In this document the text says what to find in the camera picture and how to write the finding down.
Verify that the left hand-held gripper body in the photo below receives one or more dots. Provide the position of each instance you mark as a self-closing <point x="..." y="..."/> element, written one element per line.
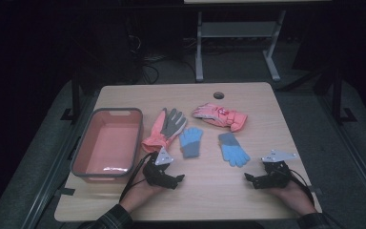
<point x="154" y="173"/>

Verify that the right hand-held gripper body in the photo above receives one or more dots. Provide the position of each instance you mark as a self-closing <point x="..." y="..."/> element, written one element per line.
<point x="276" y="175"/>

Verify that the blue and grey knit glove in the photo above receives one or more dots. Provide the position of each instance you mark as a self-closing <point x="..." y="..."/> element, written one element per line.
<point x="190" y="141"/>
<point x="233" y="151"/>

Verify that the pink and grey work glove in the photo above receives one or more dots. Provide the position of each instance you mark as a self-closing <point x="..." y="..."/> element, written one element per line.
<point x="168" y="127"/>

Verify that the pink plastic bin grey rim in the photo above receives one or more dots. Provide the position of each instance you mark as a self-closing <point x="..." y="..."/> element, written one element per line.
<point x="108" y="143"/>

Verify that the person's left hand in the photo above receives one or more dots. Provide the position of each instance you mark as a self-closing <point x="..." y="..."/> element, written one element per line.
<point x="139" y="195"/>

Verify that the dark tape strip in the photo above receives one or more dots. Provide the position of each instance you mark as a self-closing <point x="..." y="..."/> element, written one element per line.
<point x="66" y="191"/>
<point x="316" y="190"/>

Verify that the pink padded ski glove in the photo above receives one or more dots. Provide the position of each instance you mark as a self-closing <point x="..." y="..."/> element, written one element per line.
<point x="219" y="116"/>

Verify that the round grey table grommet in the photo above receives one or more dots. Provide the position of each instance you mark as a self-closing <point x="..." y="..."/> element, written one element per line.
<point x="218" y="95"/>

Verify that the grey metal stand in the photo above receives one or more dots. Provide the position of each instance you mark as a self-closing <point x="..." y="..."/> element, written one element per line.
<point x="238" y="29"/>

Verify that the metal frame rail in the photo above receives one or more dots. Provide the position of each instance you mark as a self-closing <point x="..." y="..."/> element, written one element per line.
<point x="54" y="171"/>
<point x="355" y="159"/>

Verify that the black upright post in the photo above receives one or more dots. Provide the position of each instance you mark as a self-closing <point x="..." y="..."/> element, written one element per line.
<point x="337" y="95"/>
<point x="75" y="95"/>

